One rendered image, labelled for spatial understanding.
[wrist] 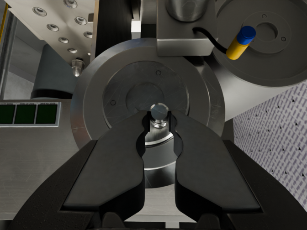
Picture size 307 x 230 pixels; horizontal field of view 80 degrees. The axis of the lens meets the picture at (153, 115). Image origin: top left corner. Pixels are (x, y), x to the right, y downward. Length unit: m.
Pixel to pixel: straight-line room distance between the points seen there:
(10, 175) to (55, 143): 0.14
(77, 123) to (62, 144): 0.37
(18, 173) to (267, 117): 0.58
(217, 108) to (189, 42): 0.06
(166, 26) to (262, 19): 0.11
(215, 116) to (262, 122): 0.17
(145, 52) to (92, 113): 0.08
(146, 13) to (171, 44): 0.44
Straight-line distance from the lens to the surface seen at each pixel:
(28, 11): 0.47
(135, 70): 0.17
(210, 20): 0.18
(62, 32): 0.49
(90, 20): 0.41
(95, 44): 0.23
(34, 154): 0.60
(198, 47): 0.17
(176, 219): 0.52
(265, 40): 0.23
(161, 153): 0.16
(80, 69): 0.58
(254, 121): 0.37
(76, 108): 0.19
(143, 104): 0.16
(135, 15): 0.55
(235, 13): 0.24
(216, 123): 0.18
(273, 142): 0.32
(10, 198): 0.63
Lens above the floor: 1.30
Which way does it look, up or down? 12 degrees down
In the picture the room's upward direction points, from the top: 180 degrees counter-clockwise
